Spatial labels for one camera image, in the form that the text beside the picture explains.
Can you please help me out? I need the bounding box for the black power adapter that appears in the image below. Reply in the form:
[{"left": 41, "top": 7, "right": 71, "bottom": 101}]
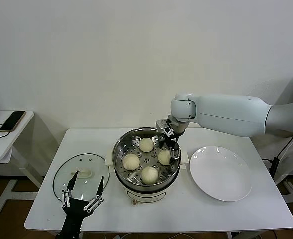
[{"left": 271, "top": 157, "right": 280, "bottom": 179}]

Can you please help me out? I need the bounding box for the stainless steel steamer pot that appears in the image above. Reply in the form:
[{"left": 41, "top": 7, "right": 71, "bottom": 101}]
[{"left": 104, "top": 148, "right": 189, "bottom": 204}]

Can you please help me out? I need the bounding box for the white side table with phone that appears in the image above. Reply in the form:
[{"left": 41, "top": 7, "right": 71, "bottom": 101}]
[{"left": 0, "top": 110, "right": 47, "bottom": 215}]

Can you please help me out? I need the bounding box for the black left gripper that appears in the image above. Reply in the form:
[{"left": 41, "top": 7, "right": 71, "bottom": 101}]
[{"left": 60, "top": 170, "right": 104, "bottom": 239}]

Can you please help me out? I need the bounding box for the black power cable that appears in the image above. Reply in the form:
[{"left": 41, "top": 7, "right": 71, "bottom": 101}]
[{"left": 262, "top": 135, "right": 293, "bottom": 185}]

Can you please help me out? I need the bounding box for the white oval plate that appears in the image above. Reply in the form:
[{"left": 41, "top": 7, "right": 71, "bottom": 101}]
[{"left": 189, "top": 146, "right": 252, "bottom": 202}]

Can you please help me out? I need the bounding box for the round glass pot lid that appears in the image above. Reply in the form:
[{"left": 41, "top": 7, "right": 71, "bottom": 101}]
[{"left": 52, "top": 153, "right": 110, "bottom": 206}]

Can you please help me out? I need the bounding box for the gold-edged smartphone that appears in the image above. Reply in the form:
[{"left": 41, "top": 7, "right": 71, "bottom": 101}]
[{"left": 0, "top": 111, "right": 26, "bottom": 133}]

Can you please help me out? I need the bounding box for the white side table with laptop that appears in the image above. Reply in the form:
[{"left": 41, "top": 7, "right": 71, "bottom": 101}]
[{"left": 278, "top": 135, "right": 293, "bottom": 204}]

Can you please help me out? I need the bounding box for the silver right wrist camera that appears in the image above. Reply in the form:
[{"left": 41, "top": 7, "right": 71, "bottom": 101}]
[{"left": 155, "top": 119, "right": 173, "bottom": 134}]

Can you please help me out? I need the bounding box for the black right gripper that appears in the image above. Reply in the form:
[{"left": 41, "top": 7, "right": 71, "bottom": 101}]
[{"left": 159, "top": 133, "right": 181, "bottom": 165}]

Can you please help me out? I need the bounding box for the white steamed baozi bun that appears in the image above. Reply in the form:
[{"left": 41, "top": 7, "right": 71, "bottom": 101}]
[
  {"left": 157, "top": 149, "right": 172, "bottom": 166},
  {"left": 139, "top": 137, "right": 154, "bottom": 153},
  {"left": 122, "top": 153, "right": 140, "bottom": 171},
  {"left": 140, "top": 166, "right": 159, "bottom": 185}
]

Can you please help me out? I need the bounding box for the perforated steel steamer basket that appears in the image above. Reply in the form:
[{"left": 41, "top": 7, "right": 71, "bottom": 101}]
[{"left": 111, "top": 127, "right": 182, "bottom": 187}]

